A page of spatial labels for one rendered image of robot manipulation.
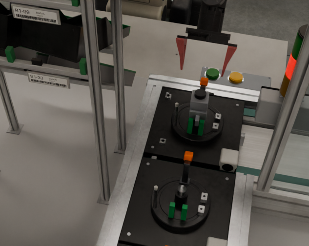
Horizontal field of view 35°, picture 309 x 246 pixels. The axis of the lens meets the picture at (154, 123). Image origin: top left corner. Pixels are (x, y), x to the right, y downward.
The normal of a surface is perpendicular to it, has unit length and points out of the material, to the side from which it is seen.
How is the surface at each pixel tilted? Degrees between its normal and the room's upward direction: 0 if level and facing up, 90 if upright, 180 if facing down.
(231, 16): 0
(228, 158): 0
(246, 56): 0
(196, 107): 89
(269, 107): 90
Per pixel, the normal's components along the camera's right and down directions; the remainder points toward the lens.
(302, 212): -0.21, 0.74
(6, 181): 0.03, -0.65
